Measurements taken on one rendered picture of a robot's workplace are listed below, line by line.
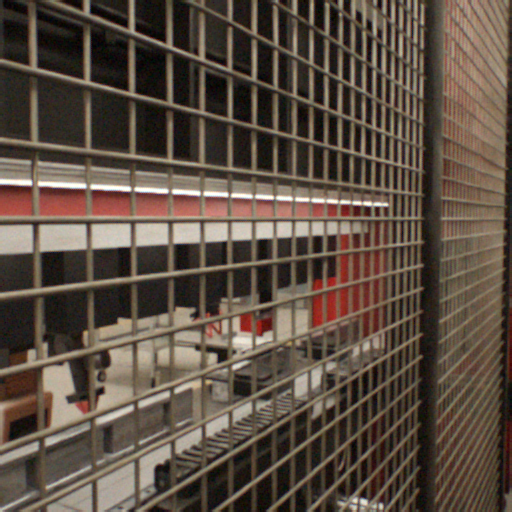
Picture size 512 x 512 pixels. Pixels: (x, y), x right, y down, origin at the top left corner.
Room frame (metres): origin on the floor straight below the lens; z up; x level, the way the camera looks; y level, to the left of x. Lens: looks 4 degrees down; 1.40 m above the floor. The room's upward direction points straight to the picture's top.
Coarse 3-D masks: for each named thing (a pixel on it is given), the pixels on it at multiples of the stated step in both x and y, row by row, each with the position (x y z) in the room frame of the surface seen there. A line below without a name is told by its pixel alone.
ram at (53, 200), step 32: (0, 192) 1.02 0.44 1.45; (64, 192) 1.14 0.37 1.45; (96, 192) 1.21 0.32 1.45; (128, 192) 1.29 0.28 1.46; (160, 192) 1.39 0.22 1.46; (128, 224) 1.29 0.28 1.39; (160, 224) 1.39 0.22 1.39; (192, 224) 1.49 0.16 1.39; (224, 224) 1.62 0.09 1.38; (288, 224) 1.95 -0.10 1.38; (320, 224) 2.17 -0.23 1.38
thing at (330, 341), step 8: (288, 344) 1.85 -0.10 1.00; (312, 344) 1.75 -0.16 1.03; (320, 344) 1.74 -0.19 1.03; (328, 344) 1.72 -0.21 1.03; (344, 344) 1.77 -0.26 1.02; (352, 344) 1.79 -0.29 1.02; (304, 352) 1.75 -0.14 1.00; (312, 352) 1.74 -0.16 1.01; (320, 352) 1.72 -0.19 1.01; (328, 352) 1.71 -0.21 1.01; (352, 352) 1.79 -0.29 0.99
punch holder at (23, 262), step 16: (0, 256) 1.01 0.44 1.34; (16, 256) 1.04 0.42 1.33; (32, 256) 1.07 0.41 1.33; (0, 272) 1.01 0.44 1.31; (16, 272) 1.04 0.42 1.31; (32, 272) 1.07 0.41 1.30; (0, 288) 1.01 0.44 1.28; (16, 288) 1.04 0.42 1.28; (32, 288) 1.07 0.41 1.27; (0, 304) 1.01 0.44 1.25; (16, 304) 1.04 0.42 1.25; (32, 304) 1.07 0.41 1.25; (0, 320) 1.01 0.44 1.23; (16, 320) 1.04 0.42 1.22; (32, 320) 1.07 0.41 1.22; (0, 336) 1.01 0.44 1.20; (16, 336) 1.04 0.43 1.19; (32, 336) 1.07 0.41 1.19
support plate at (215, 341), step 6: (192, 336) 2.00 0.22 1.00; (198, 336) 2.00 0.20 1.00; (216, 336) 2.00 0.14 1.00; (240, 336) 2.01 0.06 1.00; (246, 336) 2.00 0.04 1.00; (258, 336) 2.00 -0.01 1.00; (186, 342) 1.93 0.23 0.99; (192, 342) 1.92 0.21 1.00; (198, 342) 1.91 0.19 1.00; (210, 342) 1.91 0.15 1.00; (216, 342) 1.91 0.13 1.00; (222, 342) 1.91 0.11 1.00; (222, 348) 1.86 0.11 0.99; (234, 348) 1.84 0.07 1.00; (240, 348) 1.83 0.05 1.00
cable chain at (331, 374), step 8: (368, 352) 1.60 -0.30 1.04; (376, 352) 1.60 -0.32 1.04; (352, 360) 1.50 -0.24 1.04; (368, 360) 1.50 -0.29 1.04; (376, 360) 1.53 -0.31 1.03; (344, 368) 1.43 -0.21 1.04; (352, 368) 1.42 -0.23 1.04; (376, 368) 1.54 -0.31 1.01; (328, 376) 1.39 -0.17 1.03; (344, 376) 1.35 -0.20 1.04; (320, 384) 1.36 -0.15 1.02; (328, 384) 1.35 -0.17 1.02; (344, 384) 1.34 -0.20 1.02; (352, 384) 1.39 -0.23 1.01; (344, 392) 1.34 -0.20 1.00
